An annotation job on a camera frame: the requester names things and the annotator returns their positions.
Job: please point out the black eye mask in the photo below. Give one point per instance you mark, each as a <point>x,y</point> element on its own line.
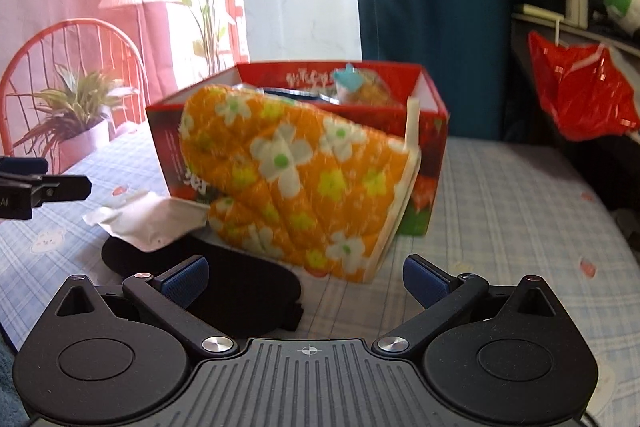
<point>240,287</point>

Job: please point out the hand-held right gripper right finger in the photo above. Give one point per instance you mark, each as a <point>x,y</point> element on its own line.
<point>425,279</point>

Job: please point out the plaid bed sheet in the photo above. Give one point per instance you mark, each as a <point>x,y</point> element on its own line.
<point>500,217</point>

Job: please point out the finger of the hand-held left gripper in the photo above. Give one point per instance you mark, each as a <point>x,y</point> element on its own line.
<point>22,166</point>
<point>60,188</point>

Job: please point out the orange floral oven mitt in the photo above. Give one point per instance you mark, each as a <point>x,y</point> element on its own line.
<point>300,167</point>

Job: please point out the red strawberry print box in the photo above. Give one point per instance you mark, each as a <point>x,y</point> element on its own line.
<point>431,147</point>

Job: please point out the white pouch packet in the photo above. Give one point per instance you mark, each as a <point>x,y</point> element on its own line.
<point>150,222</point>

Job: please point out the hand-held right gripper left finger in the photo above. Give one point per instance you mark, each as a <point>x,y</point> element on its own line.
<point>185,279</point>

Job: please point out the dark blue cloth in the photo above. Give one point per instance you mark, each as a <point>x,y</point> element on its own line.
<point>9,382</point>

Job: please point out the red plastic bag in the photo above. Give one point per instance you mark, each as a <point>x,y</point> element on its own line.
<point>575,87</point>

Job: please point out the dark shelf unit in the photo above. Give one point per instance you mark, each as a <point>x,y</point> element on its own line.
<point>615,177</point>

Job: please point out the teal clip snack bag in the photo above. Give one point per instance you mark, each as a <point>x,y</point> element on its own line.
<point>370,89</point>

